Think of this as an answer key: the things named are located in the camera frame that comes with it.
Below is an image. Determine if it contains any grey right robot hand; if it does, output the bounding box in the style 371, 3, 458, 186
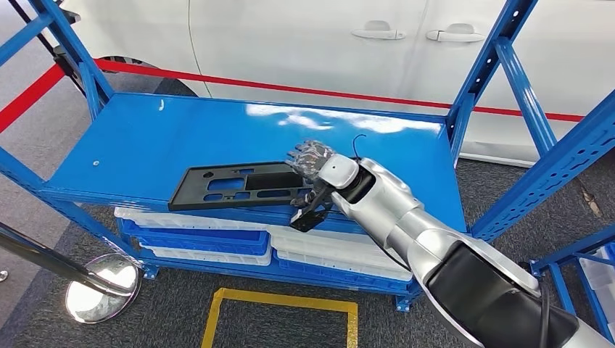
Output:
284, 140, 337, 208

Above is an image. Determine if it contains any black plastic plate part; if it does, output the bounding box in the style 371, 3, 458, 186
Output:
168, 160, 318, 212

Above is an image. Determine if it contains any blue metal shelf rack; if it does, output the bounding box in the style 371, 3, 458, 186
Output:
0, 0, 615, 313

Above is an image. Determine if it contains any blue wheeled shelf rack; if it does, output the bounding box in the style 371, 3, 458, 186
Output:
528, 225, 615, 344

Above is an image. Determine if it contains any long red barrier belt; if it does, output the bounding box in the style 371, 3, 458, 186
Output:
94, 58, 586, 123

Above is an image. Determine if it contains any white plastic bin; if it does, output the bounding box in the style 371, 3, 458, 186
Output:
271, 247, 414, 283
139, 244, 274, 267
113, 206, 270, 231
579, 247, 615, 308
266, 225, 400, 262

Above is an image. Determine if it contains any white car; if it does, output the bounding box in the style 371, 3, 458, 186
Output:
50, 0, 615, 169

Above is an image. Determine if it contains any yellow floor tape square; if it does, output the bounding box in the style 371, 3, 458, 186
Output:
200, 288, 360, 348

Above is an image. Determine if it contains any short red barrier belt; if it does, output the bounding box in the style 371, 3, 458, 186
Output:
0, 63, 66, 134

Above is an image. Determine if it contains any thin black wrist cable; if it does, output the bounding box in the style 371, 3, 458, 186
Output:
350, 133, 368, 162

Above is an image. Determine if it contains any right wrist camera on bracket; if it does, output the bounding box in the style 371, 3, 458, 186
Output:
289, 184, 337, 234

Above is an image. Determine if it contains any white car door handle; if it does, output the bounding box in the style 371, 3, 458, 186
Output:
426, 22, 487, 44
350, 20, 407, 41

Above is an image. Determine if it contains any chrome stanchion post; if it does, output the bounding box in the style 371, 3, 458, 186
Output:
0, 221, 143, 325

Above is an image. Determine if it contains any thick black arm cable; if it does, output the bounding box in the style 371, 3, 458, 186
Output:
537, 281, 553, 348

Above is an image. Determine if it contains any black stanchion post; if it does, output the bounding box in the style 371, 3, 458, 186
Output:
7, 0, 92, 97

